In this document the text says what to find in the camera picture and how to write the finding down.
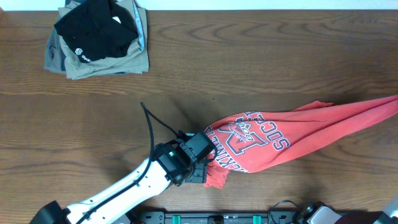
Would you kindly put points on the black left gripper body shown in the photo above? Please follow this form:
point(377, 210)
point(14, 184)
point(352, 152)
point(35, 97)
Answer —
point(199, 173)

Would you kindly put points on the red soccer t-shirt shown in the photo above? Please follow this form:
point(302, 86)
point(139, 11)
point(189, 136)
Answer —
point(256, 140)

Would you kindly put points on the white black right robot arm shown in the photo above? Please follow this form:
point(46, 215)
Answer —
point(320, 213)

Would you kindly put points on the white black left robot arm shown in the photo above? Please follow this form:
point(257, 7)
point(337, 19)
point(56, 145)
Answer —
point(169, 164)

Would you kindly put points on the khaki folded garment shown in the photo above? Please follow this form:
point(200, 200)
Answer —
point(135, 61)

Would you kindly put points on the light blue folded garment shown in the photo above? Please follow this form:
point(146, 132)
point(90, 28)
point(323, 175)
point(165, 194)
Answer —
point(139, 26)

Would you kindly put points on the black folded garment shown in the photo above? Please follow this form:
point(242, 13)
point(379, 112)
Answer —
point(97, 29)

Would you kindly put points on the grey folded garment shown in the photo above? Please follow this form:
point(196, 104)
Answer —
point(54, 58)

